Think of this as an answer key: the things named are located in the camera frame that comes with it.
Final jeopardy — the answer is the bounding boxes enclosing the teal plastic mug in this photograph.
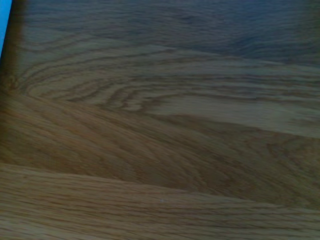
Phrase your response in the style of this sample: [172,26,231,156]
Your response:
[0,0,13,60]

